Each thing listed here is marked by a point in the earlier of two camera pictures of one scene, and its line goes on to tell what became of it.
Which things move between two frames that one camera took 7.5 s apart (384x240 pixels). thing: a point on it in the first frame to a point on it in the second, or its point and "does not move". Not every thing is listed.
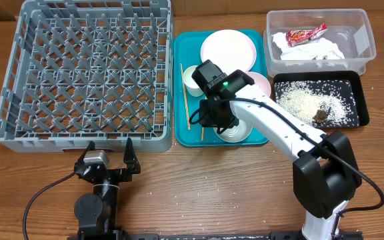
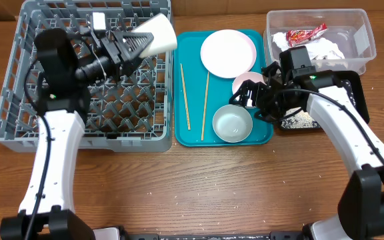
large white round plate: x=230 y=50 does not move
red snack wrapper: x=295 y=37 does not move
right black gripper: x=210 y=113 to x=260 y=99
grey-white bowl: x=237 y=133 does not move
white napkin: x=320 y=49 does not move
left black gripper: x=129 y=157 to x=121 y=67
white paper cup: x=191 y=86 to x=163 y=30
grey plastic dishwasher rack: x=79 y=71 does not move
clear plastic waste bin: x=349 y=29 does not move
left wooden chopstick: x=185 y=98 does not move
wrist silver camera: x=95 y=156 to x=99 y=21
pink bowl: x=261 y=81 does not move
